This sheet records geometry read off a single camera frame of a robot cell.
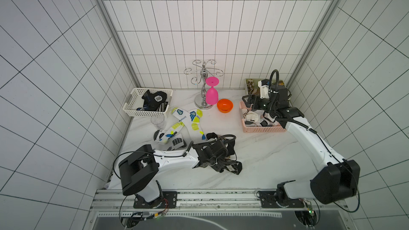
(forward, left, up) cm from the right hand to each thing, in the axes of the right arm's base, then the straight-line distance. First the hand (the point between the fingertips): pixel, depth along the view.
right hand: (249, 95), depth 81 cm
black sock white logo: (+8, +60, -18) cm, 63 cm away
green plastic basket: (-2, -1, +9) cm, 9 cm away
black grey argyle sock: (-29, +6, -26) cm, 39 cm away
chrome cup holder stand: (+16, +26, +4) cm, 31 cm away
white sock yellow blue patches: (+1, +31, -23) cm, 39 cm away
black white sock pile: (-17, +8, -26) cm, 32 cm away
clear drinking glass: (-4, +53, -22) cm, 58 cm away
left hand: (-28, +17, -24) cm, 41 cm away
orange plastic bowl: (+11, +11, -24) cm, 28 cm away
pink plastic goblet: (+6, +20, -8) cm, 22 cm away
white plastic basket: (+12, +75, -22) cm, 79 cm away
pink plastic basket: (-8, -8, -22) cm, 24 cm away
